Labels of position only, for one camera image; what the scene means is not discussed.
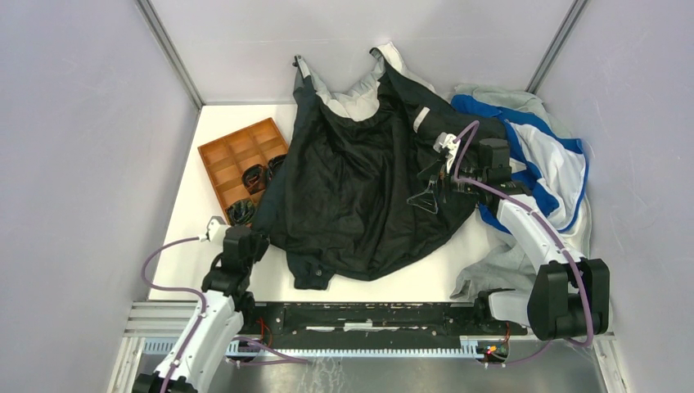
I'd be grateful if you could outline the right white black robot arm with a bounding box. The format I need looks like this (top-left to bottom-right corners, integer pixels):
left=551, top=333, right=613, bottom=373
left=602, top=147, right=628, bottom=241
left=408, top=133, right=610, bottom=341

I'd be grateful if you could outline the white slotted cable duct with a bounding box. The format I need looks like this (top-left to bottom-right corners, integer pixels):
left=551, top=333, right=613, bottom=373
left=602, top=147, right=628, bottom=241
left=142, top=336, right=484, bottom=360

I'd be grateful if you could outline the grey black zip jacket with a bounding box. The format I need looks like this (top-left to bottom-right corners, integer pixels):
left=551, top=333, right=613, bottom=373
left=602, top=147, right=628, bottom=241
left=252, top=43, right=507, bottom=291

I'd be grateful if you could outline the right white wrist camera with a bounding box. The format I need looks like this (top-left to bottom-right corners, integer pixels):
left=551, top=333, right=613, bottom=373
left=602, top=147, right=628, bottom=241
left=433, top=133, right=461, bottom=173

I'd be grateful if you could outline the grey hoodie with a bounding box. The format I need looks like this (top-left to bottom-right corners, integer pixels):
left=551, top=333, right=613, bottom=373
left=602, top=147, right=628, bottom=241
left=451, top=83, right=593, bottom=301

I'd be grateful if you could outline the orange compartment tray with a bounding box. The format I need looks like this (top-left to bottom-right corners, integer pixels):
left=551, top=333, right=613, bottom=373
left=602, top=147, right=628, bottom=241
left=197, top=118, right=288, bottom=223

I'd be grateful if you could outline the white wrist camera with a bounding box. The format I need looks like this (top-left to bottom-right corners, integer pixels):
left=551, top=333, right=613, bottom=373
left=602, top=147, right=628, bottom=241
left=433, top=133, right=461, bottom=173
left=198, top=216, right=231, bottom=245

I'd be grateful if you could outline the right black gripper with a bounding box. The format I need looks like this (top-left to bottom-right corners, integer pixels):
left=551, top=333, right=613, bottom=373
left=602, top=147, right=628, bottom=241
left=408, top=153, right=487, bottom=213

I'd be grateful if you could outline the blue white jacket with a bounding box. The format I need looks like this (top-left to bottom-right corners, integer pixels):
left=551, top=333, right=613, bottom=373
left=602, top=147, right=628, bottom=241
left=451, top=94, right=589, bottom=234

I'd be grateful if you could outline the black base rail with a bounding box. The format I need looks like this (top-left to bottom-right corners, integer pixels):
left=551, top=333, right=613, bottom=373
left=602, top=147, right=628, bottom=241
left=241, top=302, right=528, bottom=350

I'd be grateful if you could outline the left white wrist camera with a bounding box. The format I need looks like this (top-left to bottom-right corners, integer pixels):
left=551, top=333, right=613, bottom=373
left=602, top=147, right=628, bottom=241
left=198, top=216, right=231, bottom=245

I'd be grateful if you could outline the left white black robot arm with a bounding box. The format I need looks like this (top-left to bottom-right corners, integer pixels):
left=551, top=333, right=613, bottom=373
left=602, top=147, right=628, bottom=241
left=132, top=216, right=269, bottom=392

